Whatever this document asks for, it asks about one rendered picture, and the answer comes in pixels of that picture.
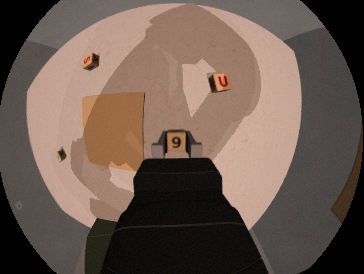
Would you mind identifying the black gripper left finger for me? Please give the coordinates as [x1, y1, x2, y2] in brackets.
[151, 131, 168, 158]

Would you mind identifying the tan square mat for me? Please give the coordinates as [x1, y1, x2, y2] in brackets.
[82, 92, 145, 172]

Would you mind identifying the tan block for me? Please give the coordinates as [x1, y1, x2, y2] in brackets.
[167, 129, 186, 151]
[208, 73, 232, 93]
[56, 149, 66, 162]
[83, 52, 99, 71]

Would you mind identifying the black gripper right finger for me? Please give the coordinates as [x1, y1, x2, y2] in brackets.
[185, 131, 203, 158]

